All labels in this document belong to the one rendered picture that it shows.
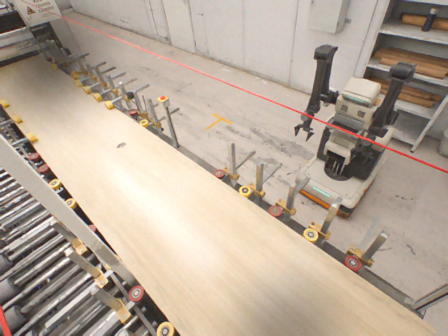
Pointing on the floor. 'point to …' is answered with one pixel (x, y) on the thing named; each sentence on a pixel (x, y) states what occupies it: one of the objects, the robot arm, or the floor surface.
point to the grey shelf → (397, 31)
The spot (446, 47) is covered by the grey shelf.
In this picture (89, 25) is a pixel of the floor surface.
